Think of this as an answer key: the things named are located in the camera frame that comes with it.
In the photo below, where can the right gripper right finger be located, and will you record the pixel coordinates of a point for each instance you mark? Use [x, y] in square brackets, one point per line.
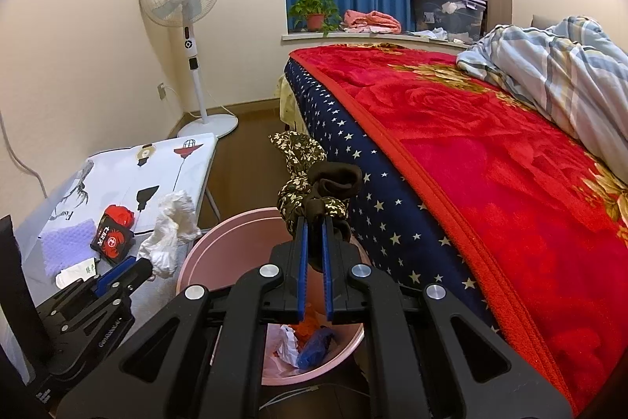
[431, 356]

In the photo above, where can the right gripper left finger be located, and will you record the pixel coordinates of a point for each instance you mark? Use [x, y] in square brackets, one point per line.
[201, 355]

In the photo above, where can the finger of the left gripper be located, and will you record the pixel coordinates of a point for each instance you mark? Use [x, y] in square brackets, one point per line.
[130, 281]
[106, 281]

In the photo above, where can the red black snack packet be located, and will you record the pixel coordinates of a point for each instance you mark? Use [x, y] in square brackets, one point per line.
[114, 235]

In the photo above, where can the purple foam net sheet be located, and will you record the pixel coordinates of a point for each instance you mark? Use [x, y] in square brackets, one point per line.
[68, 246]

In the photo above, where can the white tissue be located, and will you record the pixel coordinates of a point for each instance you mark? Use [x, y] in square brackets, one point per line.
[176, 225]

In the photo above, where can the pink plastic trash bin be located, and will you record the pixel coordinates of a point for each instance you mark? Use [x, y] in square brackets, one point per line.
[241, 243]

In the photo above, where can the orange plastic bag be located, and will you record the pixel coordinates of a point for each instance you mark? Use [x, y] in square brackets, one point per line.
[305, 329]

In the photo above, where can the blue plastic bag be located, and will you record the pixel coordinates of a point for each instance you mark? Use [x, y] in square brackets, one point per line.
[315, 349]

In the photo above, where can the leopard print cloth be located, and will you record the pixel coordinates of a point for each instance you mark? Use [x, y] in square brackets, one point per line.
[316, 187]

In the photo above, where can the printed paper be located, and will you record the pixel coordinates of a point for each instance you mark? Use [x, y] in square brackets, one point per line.
[287, 348]

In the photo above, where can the small white paper slip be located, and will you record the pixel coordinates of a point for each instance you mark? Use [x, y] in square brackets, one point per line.
[80, 271]

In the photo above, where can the white printed table cover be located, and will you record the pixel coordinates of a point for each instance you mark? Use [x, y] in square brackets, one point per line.
[137, 178]

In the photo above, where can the red floral blanket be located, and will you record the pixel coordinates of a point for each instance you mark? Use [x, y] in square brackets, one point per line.
[541, 223]

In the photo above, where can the navy star bedsheet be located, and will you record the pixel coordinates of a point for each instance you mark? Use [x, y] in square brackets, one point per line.
[392, 223]

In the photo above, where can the yellow star bed skirt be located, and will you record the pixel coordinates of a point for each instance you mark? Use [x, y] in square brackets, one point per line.
[289, 112]

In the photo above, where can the striped blue grey quilt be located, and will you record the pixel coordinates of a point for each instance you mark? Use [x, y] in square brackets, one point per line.
[571, 73]

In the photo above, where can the potted green plant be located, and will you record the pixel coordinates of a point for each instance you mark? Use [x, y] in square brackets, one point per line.
[315, 15]

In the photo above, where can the pink folded cloth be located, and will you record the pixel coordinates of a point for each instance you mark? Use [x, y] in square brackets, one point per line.
[371, 22]

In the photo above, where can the grey storage bin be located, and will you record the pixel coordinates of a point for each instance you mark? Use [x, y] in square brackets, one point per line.
[456, 17]

